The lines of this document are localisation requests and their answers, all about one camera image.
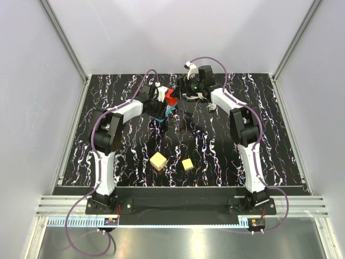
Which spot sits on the red cube socket adapter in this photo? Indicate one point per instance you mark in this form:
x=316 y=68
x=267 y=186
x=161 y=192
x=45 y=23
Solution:
x=170 y=99

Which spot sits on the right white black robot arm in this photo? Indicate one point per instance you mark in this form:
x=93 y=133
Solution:
x=245 y=127

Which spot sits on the teal power strip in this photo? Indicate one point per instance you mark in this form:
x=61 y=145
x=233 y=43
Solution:
x=168 y=111

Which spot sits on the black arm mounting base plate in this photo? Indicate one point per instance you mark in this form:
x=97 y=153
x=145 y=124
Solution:
x=138 y=206

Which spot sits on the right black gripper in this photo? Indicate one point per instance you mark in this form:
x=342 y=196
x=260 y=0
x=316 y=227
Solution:
x=183 y=87

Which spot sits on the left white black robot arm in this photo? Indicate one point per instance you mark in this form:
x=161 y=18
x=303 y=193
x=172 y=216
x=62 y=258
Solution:
x=106 y=136

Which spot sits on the aluminium frame post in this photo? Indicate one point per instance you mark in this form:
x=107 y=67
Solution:
x=311 y=12
x=53 y=19

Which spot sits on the left aluminium frame post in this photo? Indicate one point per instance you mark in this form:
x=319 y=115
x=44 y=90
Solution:
x=53 y=19

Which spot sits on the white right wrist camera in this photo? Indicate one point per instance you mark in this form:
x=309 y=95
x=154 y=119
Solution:
x=192 y=69

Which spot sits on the beige cube plug adapter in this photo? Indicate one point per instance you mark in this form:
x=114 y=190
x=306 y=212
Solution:
x=158 y=161

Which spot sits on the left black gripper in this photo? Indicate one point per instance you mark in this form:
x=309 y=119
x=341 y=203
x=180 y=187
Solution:
x=160 y=113

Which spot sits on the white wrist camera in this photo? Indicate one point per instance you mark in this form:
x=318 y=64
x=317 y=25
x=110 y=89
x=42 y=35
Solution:
x=160 y=93
x=192 y=69

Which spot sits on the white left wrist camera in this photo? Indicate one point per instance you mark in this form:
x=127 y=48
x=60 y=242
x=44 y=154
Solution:
x=160 y=93

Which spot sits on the right aluminium frame post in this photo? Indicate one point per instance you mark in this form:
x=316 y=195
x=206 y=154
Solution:
x=311 y=12

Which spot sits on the yellow cube plug adapter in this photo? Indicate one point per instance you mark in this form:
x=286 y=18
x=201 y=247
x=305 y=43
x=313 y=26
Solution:
x=187 y=164

